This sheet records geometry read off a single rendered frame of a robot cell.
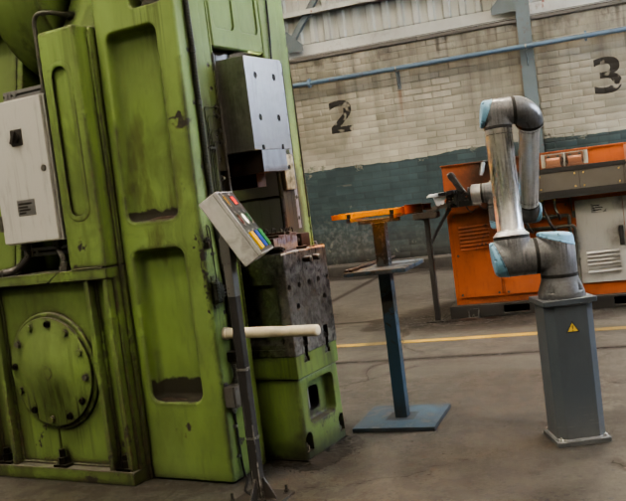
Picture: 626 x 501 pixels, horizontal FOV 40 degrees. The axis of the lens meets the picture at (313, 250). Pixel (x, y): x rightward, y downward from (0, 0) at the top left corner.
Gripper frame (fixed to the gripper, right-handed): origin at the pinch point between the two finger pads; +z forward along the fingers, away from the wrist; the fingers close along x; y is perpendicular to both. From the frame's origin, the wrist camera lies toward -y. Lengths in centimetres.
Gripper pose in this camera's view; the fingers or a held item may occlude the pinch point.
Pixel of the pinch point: (428, 195)
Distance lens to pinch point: 410.0
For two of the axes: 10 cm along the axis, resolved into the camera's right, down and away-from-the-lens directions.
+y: 1.3, 9.9, 0.7
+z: -9.4, 1.1, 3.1
